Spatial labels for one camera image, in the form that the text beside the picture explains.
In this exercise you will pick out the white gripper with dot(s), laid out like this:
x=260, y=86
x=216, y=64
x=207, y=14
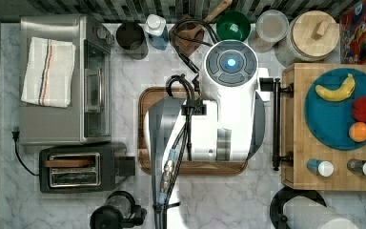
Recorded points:
x=264, y=88

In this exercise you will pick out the black drawer handle bar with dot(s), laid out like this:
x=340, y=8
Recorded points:
x=277, y=92

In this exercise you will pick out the wooden drawer cabinet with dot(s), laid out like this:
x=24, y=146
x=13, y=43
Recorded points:
x=299, y=141

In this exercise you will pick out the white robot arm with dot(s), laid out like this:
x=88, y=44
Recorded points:
x=218, y=117

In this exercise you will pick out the clear lidded plastic container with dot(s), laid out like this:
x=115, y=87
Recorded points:
x=270, y=28

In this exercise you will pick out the green bowl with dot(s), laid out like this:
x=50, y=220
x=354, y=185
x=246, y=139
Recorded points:
x=234, y=25

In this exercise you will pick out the jar with wooden lid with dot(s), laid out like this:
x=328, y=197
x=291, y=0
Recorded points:
x=311, y=37

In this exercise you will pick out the teal round plate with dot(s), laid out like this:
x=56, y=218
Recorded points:
x=329, y=121

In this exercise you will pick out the yellow banana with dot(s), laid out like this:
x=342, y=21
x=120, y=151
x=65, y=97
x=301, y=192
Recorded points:
x=344, y=91

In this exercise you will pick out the blue shaker white cap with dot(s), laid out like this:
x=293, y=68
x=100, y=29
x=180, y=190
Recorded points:
x=319, y=167

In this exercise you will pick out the orange fruit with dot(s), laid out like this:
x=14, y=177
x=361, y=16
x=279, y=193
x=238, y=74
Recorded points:
x=357, y=132

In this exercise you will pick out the red cereal box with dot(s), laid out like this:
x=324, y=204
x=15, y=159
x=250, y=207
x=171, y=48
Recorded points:
x=353, y=35

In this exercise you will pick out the wooden cutting board tray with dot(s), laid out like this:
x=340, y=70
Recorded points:
x=188, y=168

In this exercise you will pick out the blue soap bottle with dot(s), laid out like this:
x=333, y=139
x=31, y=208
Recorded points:
x=156, y=29

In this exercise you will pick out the paper towel roll holder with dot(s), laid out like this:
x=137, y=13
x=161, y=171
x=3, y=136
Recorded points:
x=305, y=209

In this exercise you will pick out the clear shaker white cap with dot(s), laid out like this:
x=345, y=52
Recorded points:
x=357, y=166

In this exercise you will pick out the dark grey metal cup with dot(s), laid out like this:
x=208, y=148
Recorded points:
x=131, y=38

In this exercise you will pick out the black coffee grinder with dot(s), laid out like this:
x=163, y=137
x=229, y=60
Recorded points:
x=119, y=211

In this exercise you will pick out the silver toaster oven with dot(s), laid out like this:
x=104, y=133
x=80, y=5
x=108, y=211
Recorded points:
x=88, y=118

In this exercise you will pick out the black two-slot toaster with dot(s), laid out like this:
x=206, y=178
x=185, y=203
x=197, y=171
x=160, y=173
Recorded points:
x=82, y=169

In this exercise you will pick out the white striped dish towel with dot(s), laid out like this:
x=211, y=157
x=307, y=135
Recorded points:
x=50, y=66

